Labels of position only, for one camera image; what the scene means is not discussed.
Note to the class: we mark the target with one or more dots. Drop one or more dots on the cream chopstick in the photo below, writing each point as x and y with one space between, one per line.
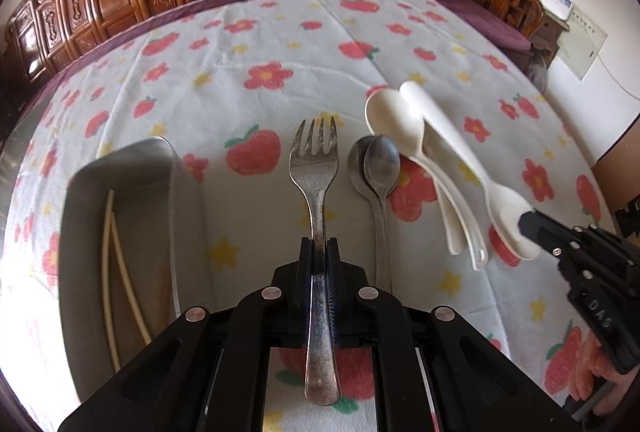
129 287
107 272

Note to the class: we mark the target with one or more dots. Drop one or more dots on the wooden side table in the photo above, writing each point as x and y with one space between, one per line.
547 32

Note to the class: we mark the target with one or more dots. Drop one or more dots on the white blue box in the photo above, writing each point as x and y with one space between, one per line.
564 6

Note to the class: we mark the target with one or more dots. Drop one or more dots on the metal fork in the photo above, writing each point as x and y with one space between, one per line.
312 172

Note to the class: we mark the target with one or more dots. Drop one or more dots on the grey plastic bag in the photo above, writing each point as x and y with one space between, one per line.
537 72

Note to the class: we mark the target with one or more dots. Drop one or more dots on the white plastic spoon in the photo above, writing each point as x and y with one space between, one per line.
510 217
387 117
477 257

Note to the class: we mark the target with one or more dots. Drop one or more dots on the person's right hand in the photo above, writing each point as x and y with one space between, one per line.
600 357

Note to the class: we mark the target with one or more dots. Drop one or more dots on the rectangular metal tin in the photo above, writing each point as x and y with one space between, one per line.
150 262

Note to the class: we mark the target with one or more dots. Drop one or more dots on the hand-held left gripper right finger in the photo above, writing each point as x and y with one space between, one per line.
334 272

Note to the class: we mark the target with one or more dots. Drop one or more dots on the strawberry print tablecloth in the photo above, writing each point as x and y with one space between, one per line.
250 62

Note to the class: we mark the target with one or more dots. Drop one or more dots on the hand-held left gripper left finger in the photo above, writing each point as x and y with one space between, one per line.
306 272

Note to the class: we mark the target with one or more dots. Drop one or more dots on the purple armchair cushion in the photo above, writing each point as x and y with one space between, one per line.
490 22

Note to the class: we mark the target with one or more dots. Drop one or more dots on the purple sofa cushion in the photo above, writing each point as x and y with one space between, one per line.
200 4

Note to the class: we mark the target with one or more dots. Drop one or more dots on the metal spoon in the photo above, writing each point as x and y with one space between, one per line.
382 167
355 167

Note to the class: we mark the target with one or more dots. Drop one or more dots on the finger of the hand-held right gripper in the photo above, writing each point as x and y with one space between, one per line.
542 232

